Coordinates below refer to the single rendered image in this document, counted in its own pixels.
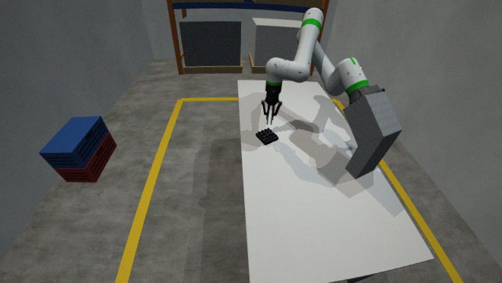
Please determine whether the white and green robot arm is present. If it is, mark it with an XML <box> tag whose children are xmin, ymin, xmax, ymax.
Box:
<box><xmin>265</xmin><ymin>8</ymin><xmax>385</xmax><ymax>105</ymax></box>

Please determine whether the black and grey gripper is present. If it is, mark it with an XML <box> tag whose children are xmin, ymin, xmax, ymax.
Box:
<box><xmin>262</xmin><ymin>92</ymin><xmax>282</xmax><ymax>124</ymax></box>

